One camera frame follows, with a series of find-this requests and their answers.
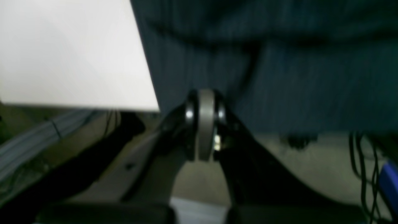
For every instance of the black long-sleeve T-shirt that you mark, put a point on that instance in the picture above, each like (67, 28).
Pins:
(287, 66)

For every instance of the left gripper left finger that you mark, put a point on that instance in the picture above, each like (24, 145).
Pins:
(136, 191)

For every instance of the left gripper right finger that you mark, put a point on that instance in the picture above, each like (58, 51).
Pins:
(262, 190)

